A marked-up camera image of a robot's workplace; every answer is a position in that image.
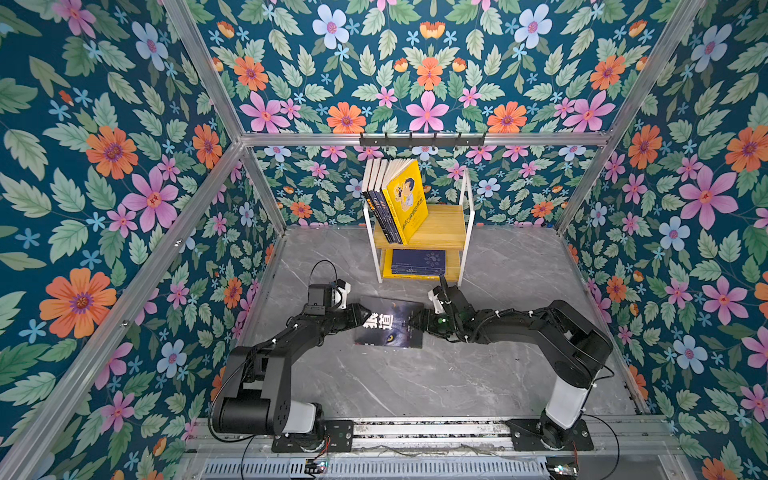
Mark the dark wolf cover book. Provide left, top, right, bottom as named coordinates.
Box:
left=353, top=296, right=423, bottom=349

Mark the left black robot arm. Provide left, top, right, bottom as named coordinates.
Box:
left=208, top=280, right=371, bottom=449

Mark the navy book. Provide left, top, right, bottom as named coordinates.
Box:
left=390, top=250, right=446, bottom=276

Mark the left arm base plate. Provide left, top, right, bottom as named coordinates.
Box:
left=271, top=420, right=355, bottom=455

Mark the black book gold title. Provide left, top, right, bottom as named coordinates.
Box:
left=362, top=159, right=390, bottom=242

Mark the yellow book on shelf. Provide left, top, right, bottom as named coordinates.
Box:
left=382, top=249, right=461, bottom=282

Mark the white wooden book shelf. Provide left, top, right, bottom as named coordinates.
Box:
left=360, top=173, right=475, bottom=283

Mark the purple old man book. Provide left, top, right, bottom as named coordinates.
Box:
left=373, top=159, right=402, bottom=244
left=374, top=158, right=396, bottom=244

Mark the black wall hook rail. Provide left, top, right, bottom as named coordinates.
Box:
left=358, top=132, right=486, bottom=149

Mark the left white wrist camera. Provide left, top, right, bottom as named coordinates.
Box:
left=331, top=279, right=351, bottom=310

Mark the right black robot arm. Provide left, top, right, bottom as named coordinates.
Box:
left=408, top=283, right=613, bottom=450

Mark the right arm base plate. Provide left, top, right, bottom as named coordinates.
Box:
left=505, top=419, right=595, bottom=451

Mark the yellow book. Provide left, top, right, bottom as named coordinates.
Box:
left=382, top=249, right=461, bottom=282
left=381, top=159, right=429, bottom=245

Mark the aluminium front rail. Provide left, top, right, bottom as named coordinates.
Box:
left=174, top=414, right=696, bottom=479

